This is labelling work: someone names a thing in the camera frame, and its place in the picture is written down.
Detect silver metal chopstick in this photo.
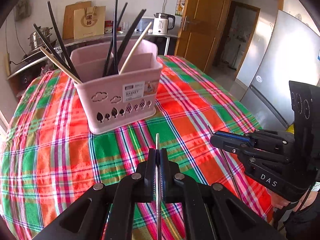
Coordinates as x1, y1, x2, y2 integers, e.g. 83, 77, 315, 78
156, 133, 162, 240
206, 123, 243, 201

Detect wooden chopstick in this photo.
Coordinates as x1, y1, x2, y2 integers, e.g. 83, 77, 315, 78
40, 47, 82, 84
119, 22, 152, 75

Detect black chopstick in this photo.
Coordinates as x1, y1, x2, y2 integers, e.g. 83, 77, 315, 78
103, 2, 128, 77
112, 0, 118, 74
107, 9, 146, 76
47, 1, 80, 80
33, 23, 80, 79

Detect person right hand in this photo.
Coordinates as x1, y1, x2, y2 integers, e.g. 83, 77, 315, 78
270, 192, 290, 209

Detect pink utensil basket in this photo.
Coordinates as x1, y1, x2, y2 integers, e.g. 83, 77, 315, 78
71, 40, 163, 134

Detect plaid tablecloth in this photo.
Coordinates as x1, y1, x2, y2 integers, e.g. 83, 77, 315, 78
1, 56, 272, 239

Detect grey refrigerator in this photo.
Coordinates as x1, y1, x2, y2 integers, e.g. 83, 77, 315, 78
241, 10, 319, 131

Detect metal shelf table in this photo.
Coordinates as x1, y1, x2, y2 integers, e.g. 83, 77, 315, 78
63, 33, 178, 56

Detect low wooden shelf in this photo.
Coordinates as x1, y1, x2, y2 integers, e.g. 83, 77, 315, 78
7, 60, 47, 101

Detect glass cup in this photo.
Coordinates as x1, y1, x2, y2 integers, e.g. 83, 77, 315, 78
121, 21, 130, 32

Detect white electric kettle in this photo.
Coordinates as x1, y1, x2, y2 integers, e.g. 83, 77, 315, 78
152, 12, 176, 35

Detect blue plastic container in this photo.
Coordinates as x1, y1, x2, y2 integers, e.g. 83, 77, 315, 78
136, 16, 154, 32

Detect red jars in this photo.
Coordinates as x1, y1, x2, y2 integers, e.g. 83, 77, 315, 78
104, 20, 113, 34

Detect induction cooktop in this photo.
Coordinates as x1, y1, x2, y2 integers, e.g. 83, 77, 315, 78
22, 39, 57, 63

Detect wooden cutting board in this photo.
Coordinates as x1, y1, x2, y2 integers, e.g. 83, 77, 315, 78
62, 1, 92, 40

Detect brown paper bag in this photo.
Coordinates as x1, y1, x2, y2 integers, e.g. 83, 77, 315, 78
74, 6, 106, 40

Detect steel steamer pot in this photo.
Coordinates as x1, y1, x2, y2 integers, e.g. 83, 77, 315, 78
28, 27, 53, 50

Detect wooden door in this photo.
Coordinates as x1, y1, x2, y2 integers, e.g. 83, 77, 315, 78
175, 0, 231, 72

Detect power strip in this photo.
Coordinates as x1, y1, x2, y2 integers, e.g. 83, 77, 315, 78
4, 53, 11, 76

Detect green hanging cloth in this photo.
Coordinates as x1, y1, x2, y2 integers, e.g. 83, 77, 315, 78
14, 0, 32, 22

